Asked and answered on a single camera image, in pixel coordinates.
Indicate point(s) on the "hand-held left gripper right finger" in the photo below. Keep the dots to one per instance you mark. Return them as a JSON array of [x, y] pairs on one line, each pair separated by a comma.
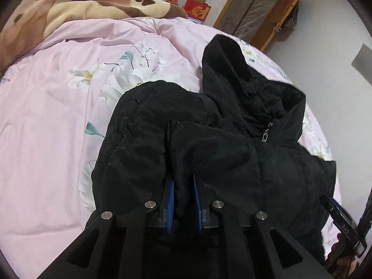
[[198, 206]]

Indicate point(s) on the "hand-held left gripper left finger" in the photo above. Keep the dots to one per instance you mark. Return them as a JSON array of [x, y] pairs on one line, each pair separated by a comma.
[[171, 206]]

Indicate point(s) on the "black padded jacket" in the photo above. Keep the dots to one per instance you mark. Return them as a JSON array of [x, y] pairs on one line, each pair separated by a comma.
[[232, 157]]

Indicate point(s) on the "person's right hand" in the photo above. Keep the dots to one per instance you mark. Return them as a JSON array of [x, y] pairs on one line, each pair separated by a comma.
[[344, 266]]

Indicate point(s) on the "pink floral duvet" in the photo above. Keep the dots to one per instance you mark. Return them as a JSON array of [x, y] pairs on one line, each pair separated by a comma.
[[52, 139]]

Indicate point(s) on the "red gift box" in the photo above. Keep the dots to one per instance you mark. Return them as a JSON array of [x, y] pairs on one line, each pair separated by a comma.
[[197, 11]]

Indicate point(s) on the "wooden door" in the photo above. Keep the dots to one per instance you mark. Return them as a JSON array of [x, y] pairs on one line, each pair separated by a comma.
[[255, 8]]

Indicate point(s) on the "hanging dark bag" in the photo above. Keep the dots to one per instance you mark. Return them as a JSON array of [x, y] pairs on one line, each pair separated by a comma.
[[290, 20]]

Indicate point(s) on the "brown bear print blanket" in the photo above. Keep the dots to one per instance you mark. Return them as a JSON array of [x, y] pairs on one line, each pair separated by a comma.
[[72, 8]]

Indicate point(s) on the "grey paper on wall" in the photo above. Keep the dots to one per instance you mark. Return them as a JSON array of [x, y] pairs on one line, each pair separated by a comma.
[[363, 59]]

